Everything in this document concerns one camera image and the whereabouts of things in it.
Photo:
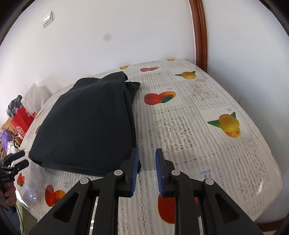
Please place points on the wooden nightstand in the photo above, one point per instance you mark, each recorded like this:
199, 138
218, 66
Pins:
7, 126

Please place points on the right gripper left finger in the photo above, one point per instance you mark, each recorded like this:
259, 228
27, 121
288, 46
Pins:
91, 207

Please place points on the person's left hand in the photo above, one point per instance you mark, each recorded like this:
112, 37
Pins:
8, 198

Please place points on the black sweatshirt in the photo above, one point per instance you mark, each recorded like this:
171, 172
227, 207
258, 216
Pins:
90, 129

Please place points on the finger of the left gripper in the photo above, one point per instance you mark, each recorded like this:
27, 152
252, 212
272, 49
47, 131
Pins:
7, 160
20, 164

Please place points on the white Miniso paper bag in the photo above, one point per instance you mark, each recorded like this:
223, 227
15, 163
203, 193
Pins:
35, 98

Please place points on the plaid grey cloth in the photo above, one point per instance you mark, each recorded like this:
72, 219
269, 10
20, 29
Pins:
14, 106

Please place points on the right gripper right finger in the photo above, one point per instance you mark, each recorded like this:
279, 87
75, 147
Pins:
201, 207

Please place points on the brown wooden door frame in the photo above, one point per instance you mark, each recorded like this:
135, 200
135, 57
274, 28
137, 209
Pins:
200, 31

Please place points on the red paper shopping bag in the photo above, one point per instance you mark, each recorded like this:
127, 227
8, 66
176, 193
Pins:
22, 120

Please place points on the fruit print lace tablecloth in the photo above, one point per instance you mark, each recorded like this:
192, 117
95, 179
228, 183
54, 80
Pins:
199, 127

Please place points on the white wall switch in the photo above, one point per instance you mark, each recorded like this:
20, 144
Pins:
47, 19

